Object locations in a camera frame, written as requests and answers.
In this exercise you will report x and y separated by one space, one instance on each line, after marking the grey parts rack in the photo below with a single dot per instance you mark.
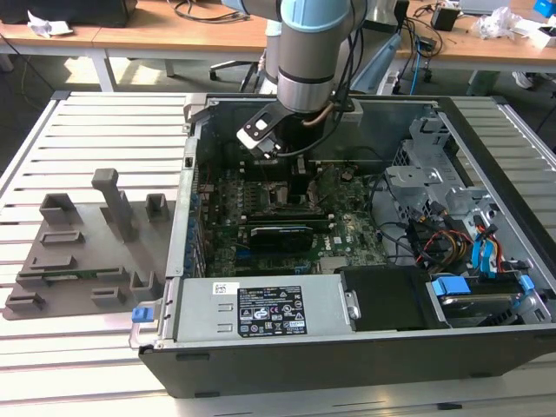
95 260

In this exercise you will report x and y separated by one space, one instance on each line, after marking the black open PC case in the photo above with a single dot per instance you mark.
304 369

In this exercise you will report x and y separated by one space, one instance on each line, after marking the round coin battery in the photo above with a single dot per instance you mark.
347 174

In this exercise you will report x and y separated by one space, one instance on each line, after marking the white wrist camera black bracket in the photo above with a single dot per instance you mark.
256 130

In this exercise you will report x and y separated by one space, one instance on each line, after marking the teal bin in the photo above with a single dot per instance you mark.
484 82

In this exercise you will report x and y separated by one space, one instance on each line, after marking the green motherboard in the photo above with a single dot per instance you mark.
352 234

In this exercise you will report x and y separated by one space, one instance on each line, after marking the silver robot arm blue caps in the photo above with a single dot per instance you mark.
304 56

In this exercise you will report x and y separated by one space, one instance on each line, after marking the black plastic shroud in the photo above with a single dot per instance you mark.
382 299

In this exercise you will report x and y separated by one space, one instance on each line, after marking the hard disk in blue carrier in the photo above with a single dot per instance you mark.
473 304

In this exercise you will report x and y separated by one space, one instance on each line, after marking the silver chipset heatsink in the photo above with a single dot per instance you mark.
333 264

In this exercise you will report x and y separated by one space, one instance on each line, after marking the wooden desk with clutter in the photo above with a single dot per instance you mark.
478 50

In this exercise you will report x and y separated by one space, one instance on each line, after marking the green RAM stick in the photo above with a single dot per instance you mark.
87 274

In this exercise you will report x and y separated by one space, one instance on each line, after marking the office chair base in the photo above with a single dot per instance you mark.
226 66

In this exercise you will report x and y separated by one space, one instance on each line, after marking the white shoe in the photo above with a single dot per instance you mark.
522 81

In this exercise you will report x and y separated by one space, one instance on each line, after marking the white power strip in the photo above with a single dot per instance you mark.
389 82

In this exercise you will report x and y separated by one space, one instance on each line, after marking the small blue box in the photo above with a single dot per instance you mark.
542 6

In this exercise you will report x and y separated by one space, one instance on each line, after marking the grey laptop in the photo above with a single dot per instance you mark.
482 4

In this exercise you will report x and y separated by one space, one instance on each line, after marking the CPU socket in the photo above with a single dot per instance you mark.
278 204

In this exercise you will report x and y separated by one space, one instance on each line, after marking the small black box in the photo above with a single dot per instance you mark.
445 18

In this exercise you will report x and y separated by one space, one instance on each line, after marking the blue case latch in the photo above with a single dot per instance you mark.
141 315

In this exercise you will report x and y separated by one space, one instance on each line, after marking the black bag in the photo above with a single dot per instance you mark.
65 11

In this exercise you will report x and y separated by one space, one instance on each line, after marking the silver metal drive cage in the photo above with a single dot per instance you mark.
412 184

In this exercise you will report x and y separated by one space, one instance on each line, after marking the crumpled white paper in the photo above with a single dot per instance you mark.
48 24

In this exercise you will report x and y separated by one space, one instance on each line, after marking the clear plastic bag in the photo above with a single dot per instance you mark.
495 24

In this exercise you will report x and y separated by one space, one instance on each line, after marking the flat white box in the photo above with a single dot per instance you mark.
545 37

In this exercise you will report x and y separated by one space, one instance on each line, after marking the black graphics card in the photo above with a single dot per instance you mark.
282 239

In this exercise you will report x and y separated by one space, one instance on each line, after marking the long wooden desk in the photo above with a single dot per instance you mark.
130 37

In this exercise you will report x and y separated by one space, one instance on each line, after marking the grey power supply with label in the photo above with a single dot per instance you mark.
200 313

